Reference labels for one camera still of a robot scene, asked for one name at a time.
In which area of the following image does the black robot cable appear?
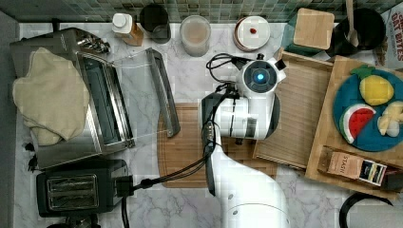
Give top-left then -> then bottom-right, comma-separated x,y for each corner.
121,52 -> 241,228

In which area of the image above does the wooden spoon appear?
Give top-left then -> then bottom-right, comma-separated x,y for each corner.
345,0 -> 359,47

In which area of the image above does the dark glass jar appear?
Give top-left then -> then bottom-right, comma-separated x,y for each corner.
140,4 -> 171,44

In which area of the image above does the white round lid container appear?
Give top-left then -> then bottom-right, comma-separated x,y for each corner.
233,16 -> 271,51

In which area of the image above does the plush watermelon slice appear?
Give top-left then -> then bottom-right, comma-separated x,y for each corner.
338,104 -> 376,143

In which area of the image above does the cream plush garlic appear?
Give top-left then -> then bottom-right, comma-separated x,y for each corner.
377,101 -> 403,137

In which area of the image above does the black two-slot toaster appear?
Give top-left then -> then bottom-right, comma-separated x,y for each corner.
36,159 -> 128,218

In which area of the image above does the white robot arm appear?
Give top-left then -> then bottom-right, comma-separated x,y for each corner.
199,53 -> 290,228

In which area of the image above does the wooden drawer cabinet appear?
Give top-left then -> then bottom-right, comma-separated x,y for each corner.
305,56 -> 402,200

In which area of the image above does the black curved object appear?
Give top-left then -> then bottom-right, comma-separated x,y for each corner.
338,192 -> 393,228

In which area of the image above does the silver toaster oven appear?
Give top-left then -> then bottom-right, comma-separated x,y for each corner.
10,28 -> 181,170

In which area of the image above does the white cap syrup bottle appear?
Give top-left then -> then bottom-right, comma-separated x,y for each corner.
112,13 -> 144,47

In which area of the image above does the green box wooden lid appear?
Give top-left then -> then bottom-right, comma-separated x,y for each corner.
281,8 -> 335,56

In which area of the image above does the oat bites box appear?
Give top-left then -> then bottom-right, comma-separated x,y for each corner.
373,3 -> 403,71

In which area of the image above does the blue plate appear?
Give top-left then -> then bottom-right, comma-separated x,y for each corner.
333,69 -> 403,152

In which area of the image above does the bamboo cutting board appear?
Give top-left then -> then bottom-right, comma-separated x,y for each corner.
157,103 -> 278,179

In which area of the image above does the yellow plush lemon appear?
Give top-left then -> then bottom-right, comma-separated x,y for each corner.
359,75 -> 394,105

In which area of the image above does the brown tea box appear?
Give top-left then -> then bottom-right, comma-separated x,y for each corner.
326,152 -> 387,186

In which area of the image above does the beige folded towel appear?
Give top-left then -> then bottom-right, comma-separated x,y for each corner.
12,47 -> 89,146

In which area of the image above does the black utensil holder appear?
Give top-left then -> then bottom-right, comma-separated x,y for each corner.
326,8 -> 386,57

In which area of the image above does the frosted plastic container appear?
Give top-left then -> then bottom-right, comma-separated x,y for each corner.
180,15 -> 211,57

